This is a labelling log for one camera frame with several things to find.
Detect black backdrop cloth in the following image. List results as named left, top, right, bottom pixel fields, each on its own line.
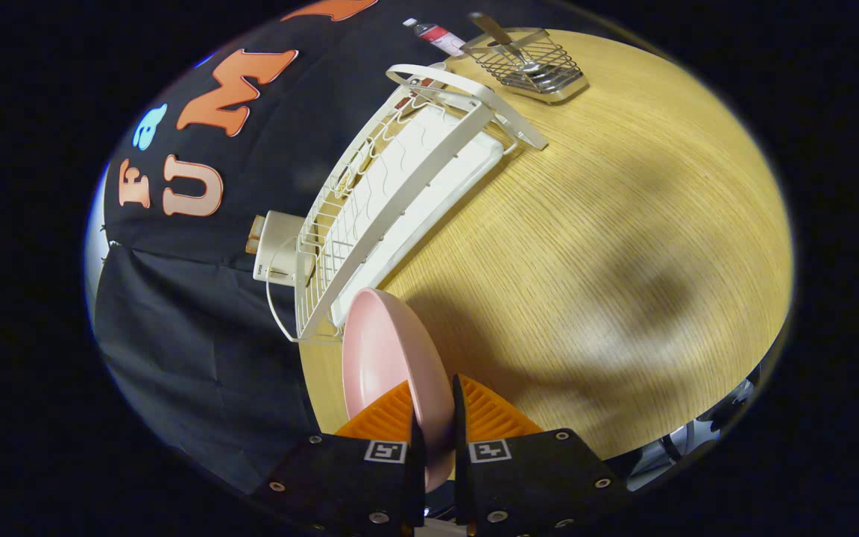
left=94, top=0, right=475, bottom=493

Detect white wire dish rack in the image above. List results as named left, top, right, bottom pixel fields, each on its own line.
left=265, top=62, right=550, bottom=345

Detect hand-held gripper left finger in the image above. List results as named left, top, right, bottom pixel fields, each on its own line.
left=251, top=380, right=427, bottom=537

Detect white toaster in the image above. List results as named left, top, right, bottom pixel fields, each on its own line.
left=253, top=211, right=307, bottom=286

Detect clear bottle red label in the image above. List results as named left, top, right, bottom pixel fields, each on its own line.
left=403, top=17, right=468, bottom=57

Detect metal wire basket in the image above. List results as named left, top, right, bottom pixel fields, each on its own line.
left=462, top=28, right=589, bottom=104

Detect metal spoon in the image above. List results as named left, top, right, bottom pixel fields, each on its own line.
left=469, top=11, right=550, bottom=78

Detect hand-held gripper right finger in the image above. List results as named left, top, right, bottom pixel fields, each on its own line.
left=452, top=373, right=628, bottom=537

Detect pink plate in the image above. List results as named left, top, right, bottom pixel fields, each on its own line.
left=342, top=287, right=456, bottom=493

